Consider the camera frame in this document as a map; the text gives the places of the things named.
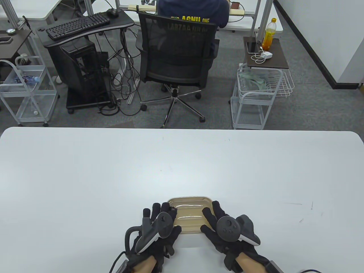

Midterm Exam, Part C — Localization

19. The person's left hand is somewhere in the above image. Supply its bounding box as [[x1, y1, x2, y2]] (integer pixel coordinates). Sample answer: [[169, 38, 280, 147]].
[[124, 202, 182, 265]]

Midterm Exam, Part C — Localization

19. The person's right hand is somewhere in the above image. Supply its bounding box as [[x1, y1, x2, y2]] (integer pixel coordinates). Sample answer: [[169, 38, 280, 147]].
[[200, 200, 261, 270]]

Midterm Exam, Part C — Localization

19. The clear plastic lid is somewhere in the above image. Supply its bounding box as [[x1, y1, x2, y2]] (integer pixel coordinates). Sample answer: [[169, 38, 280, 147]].
[[168, 196, 213, 234]]

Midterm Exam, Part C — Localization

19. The brown takeout box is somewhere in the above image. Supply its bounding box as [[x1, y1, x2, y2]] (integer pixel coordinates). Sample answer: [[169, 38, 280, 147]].
[[166, 196, 214, 235]]

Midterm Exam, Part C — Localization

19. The person's left forearm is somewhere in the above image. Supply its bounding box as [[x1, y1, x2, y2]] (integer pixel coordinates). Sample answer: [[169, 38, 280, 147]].
[[134, 255, 157, 273]]

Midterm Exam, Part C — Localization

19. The person's right forearm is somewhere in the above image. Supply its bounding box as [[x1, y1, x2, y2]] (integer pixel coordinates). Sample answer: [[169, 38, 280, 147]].
[[236, 253, 267, 273]]

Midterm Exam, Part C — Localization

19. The black and white controller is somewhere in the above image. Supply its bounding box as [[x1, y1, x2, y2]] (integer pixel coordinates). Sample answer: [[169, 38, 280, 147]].
[[135, 212, 174, 254], [217, 215, 260, 246]]

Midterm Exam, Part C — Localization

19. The pale green cloth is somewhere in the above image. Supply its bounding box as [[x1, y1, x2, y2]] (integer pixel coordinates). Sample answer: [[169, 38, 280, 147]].
[[240, 73, 273, 89]]

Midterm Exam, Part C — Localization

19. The black computer tower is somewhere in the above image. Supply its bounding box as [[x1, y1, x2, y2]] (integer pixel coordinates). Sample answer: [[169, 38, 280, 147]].
[[47, 37, 112, 115]]

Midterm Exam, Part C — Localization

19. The black mesh office chair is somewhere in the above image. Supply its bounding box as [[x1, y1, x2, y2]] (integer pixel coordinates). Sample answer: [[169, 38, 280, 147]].
[[135, 13, 220, 128]]

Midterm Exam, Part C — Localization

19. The brown side table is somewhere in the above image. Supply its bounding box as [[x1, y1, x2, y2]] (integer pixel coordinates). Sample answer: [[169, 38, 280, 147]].
[[243, 36, 289, 69], [0, 28, 33, 60]]

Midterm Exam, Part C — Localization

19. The clear plastic water bottle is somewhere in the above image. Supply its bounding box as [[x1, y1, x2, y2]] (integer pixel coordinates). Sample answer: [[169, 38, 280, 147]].
[[14, 75, 40, 83]]

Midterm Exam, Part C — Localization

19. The black computer desk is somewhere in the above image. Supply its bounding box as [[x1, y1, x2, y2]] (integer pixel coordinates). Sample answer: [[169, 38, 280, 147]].
[[36, 10, 135, 76]]

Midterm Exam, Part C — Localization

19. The yellow drink bottle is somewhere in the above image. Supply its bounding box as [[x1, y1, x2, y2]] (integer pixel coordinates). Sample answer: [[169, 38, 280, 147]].
[[261, 18, 277, 50]]

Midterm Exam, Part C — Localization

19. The black keyboard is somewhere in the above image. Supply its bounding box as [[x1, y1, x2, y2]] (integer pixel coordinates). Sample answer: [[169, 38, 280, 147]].
[[45, 12, 111, 40]]

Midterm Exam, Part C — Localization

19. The beige wooden board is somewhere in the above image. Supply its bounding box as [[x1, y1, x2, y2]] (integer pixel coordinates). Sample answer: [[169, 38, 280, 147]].
[[127, 4, 245, 15]]

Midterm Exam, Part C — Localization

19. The white rounded table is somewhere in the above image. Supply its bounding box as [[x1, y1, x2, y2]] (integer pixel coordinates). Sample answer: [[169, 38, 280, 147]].
[[0, 0, 61, 20]]

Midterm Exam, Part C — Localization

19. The tangle of black cables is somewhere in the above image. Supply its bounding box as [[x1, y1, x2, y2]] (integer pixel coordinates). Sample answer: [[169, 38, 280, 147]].
[[97, 28, 142, 116]]

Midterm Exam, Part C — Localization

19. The white wire cart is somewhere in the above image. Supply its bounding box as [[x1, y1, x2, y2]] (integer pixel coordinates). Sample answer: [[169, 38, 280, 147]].
[[230, 63, 284, 130], [0, 56, 60, 127]]

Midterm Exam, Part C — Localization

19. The white wire basket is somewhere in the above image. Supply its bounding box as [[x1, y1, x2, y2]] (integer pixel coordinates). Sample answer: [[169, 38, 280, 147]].
[[267, 68, 295, 98]]

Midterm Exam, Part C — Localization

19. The white charger with cable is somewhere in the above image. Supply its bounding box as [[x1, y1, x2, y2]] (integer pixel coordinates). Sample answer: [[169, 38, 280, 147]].
[[251, 51, 273, 64]]

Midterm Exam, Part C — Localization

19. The white table with metal frame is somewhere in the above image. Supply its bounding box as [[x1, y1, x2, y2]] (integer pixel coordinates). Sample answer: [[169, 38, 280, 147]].
[[82, 0, 284, 32]]

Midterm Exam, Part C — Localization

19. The aluminium frame post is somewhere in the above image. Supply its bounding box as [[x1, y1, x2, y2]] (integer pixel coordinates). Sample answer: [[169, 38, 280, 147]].
[[0, 0, 26, 29], [250, 0, 274, 43]]

